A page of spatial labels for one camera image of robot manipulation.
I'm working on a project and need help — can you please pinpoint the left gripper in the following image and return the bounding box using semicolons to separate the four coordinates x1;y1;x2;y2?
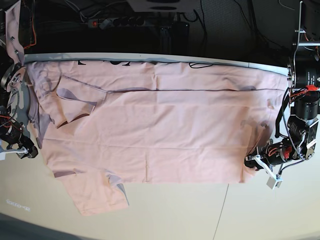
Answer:
244;139;300;171

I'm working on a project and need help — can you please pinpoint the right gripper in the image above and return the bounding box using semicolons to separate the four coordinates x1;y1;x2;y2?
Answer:
2;135;38;159

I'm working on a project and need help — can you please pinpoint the pink T-shirt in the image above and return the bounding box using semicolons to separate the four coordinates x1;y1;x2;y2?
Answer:
26;60;288;216

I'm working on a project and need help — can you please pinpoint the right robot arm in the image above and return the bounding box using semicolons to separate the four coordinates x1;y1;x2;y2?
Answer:
0;0;38;161

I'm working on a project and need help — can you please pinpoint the small label sticker on table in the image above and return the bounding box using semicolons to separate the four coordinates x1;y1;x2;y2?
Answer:
5;199;31;212

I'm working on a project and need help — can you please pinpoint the grey box under table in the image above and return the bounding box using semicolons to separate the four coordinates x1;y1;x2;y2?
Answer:
127;0;199;13

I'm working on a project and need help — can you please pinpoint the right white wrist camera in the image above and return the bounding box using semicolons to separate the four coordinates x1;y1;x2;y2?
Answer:
0;152;6;161

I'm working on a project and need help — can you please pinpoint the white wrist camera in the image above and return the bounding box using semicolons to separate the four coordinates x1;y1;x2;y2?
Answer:
266;177;283;190
0;152;6;161

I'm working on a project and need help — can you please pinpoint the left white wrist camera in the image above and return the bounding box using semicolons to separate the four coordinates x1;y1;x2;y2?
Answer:
266;177;283;190

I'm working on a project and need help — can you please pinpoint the black power strip red switch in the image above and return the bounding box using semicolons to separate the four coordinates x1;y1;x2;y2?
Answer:
87;16;146;29

